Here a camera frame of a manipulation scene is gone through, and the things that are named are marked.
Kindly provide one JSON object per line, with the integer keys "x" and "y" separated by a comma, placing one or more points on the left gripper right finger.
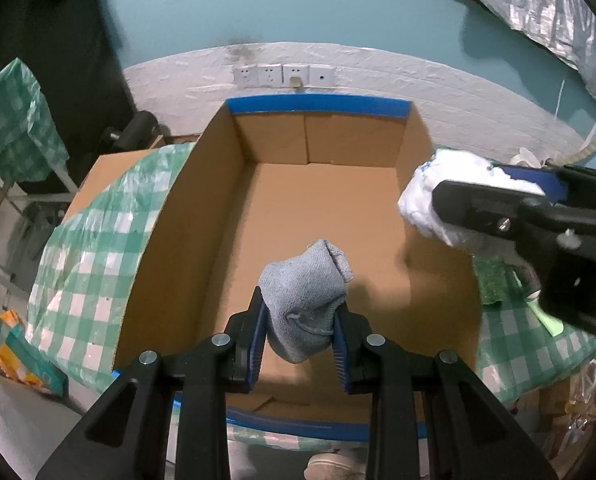
{"x": 351, "y": 357}

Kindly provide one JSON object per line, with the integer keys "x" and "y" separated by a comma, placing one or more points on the black cylinder object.
{"x": 137, "y": 135}

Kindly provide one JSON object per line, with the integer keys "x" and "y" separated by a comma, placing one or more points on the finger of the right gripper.
{"x": 535, "y": 181}
{"x": 477, "y": 207}

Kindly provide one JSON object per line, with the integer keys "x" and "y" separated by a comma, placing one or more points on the green checkered tablecloth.
{"x": 90, "y": 262}

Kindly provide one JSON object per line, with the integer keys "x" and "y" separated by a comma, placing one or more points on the white shoe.
{"x": 335, "y": 466}

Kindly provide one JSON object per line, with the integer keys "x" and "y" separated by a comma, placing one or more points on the grey sock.
{"x": 302, "y": 294}

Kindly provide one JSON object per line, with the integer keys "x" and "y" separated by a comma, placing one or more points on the white wall socket strip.
{"x": 278, "y": 75}

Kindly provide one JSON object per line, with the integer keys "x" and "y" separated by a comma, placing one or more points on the checkered cloth on rack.
{"x": 30, "y": 145}

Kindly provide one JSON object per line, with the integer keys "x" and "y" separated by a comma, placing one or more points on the white cloth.
{"x": 415, "y": 204}

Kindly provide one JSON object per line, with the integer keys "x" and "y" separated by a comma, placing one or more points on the beige power plug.
{"x": 294, "y": 81}

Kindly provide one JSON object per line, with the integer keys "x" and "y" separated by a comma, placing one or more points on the cardboard box blue edges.
{"x": 270, "y": 176}

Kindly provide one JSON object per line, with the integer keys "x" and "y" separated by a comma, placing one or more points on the orange teal package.
{"x": 23, "y": 363}

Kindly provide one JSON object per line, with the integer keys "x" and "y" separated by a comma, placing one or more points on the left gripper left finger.
{"x": 247, "y": 330}

